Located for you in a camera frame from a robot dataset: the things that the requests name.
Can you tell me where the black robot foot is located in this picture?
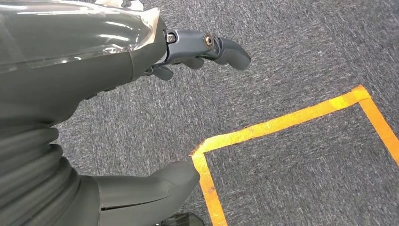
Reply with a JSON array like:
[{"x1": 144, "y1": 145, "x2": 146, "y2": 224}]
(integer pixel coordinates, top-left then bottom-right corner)
[{"x1": 162, "y1": 213, "x2": 205, "y2": 226}]

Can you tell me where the yellow floor tape square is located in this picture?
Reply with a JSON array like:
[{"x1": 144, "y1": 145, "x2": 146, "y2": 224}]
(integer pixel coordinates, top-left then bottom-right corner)
[{"x1": 190, "y1": 85, "x2": 399, "y2": 226}]

